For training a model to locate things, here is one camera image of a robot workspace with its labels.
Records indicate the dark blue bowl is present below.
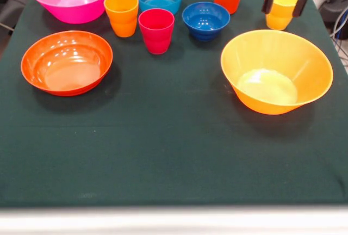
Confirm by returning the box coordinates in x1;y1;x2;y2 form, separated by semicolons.
182;2;231;42

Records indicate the magenta cup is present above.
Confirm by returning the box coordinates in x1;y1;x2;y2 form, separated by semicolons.
138;8;175;55

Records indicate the yellow cup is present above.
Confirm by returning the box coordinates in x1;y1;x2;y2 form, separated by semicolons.
265;0;302;31

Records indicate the small orange cup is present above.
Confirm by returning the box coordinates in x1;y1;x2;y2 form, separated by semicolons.
103;0;140;38

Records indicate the dark green tablecloth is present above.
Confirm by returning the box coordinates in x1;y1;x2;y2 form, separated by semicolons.
0;0;348;208

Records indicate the shallow red-orange bowl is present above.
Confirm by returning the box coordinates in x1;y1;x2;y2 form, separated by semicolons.
20;30;114;97

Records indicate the tangle of floor cables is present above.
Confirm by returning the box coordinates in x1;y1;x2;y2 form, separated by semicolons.
330;8;348;69

